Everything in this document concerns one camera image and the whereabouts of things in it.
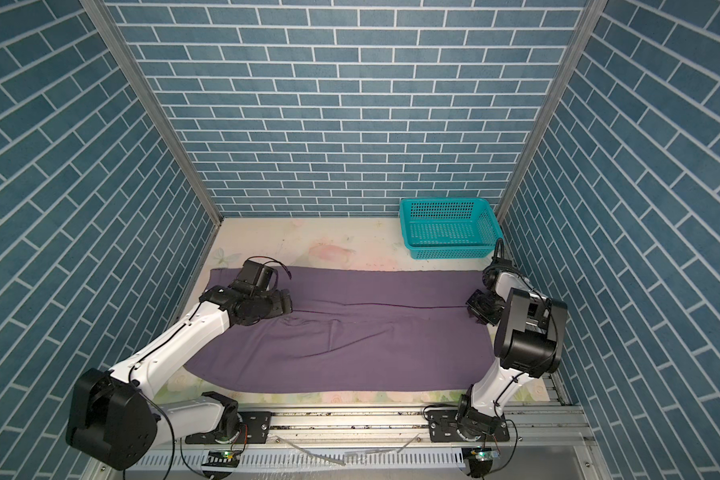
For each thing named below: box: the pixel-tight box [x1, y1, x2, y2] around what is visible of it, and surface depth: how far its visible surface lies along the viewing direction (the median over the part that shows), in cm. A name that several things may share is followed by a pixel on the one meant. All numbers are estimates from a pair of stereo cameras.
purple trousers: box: [184, 267, 500, 393], surface depth 91 cm
